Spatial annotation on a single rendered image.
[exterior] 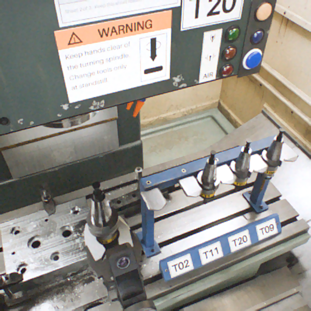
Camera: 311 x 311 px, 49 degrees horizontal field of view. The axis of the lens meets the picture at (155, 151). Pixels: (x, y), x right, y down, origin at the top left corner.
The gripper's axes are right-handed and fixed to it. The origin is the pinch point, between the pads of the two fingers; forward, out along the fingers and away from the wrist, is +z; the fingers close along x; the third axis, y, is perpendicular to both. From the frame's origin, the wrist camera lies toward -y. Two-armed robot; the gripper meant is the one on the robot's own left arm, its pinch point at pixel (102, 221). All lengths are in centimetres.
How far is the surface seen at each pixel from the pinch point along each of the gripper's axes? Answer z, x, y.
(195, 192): 7.7, 27.3, 13.3
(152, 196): 11.1, 16.0, 13.3
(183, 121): 98, 74, 74
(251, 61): -0.9, 28.7, -31.2
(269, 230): 1, 56, 42
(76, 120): 12.7, 0.6, -17.3
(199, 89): 102, 86, 57
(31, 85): 0.2, -5.6, -35.1
